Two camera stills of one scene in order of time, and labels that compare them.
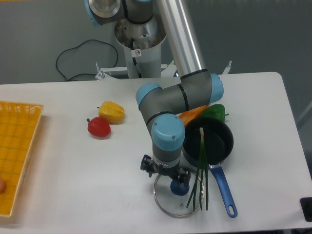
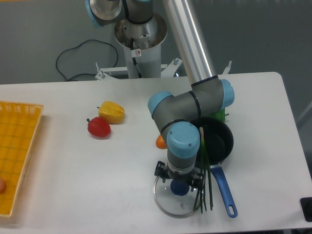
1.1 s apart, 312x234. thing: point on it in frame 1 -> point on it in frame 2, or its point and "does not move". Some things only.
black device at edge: (306, 204) does not move
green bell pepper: (217, 111) does not move
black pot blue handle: (219, 138) does not move
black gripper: (146, 165) -> (162, 170)
